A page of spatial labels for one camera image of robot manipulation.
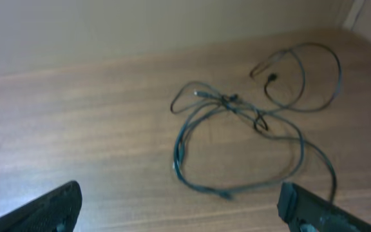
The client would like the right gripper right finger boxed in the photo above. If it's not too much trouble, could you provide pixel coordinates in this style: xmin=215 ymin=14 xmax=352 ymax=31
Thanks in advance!
xmin=277 ymin=182 xmax=371 ymax=232

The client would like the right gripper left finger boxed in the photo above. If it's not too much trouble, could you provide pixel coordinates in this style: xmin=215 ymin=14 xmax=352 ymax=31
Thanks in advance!
xmin=0 ymin=180 xmax=82 ymax=232

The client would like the black usb cable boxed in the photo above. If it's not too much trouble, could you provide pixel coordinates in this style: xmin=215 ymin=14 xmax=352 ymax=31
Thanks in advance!
xmin=249 ymin=42 xmax=343 ymax=113
xmin=169 ymin=81 xmax=338 ymax=204

